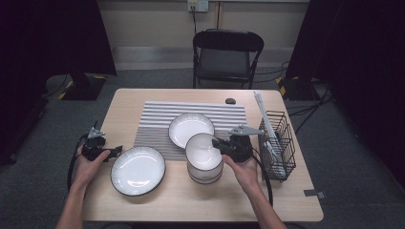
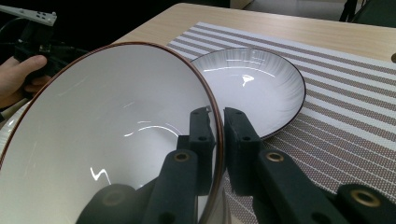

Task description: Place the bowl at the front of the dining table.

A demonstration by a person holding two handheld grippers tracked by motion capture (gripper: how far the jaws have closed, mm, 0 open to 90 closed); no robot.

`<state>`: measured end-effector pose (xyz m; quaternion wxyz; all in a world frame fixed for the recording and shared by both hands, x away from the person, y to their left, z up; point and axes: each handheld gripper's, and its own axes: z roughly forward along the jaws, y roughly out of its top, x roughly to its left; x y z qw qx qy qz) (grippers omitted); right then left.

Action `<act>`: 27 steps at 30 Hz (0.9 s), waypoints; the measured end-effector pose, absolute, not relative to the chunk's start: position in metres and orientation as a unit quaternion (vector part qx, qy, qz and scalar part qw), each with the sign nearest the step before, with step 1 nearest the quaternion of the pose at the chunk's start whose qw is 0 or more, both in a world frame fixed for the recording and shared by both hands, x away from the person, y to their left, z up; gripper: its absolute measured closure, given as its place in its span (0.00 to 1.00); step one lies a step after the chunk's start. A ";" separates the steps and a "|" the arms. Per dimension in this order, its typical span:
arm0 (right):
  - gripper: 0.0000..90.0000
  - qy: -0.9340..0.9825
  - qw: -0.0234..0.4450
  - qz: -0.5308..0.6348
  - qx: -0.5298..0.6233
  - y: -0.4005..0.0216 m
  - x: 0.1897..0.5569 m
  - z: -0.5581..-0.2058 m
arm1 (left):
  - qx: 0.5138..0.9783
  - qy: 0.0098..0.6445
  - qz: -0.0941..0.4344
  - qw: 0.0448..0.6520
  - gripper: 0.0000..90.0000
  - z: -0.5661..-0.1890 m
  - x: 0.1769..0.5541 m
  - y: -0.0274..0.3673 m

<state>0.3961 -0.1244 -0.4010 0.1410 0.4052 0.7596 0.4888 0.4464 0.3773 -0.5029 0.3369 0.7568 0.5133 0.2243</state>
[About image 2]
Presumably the grey white striped placemat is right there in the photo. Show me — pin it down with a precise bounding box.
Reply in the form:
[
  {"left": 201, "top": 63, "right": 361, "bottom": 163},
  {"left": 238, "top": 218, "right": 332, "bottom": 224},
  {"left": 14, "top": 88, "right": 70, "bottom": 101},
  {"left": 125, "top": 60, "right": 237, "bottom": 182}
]
[{"left": 166, "top": 21, "right": 396, "bottom": 224}]

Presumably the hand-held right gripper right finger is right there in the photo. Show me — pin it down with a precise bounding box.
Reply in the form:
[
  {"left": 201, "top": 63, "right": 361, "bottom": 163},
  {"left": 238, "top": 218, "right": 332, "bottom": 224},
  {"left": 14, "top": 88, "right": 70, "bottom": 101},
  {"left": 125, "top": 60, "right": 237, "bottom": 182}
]
[{"left": 223, "top": 106, "right": 262, "bottom": 198}]

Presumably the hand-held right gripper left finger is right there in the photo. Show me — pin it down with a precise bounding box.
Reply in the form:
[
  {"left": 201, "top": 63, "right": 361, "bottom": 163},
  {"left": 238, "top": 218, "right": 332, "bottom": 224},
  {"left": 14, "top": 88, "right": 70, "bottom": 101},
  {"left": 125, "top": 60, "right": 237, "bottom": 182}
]
[{"left": 177, "top": 105, "right": 218, "bottom": 197}]

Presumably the white bowl brown rim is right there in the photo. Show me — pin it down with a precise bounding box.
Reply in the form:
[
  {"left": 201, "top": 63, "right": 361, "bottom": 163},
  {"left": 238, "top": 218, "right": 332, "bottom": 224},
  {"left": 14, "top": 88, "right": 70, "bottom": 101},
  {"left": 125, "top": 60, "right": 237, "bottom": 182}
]
[{"left": 0, "top": 41, "right": 225, "bottom": 224}]

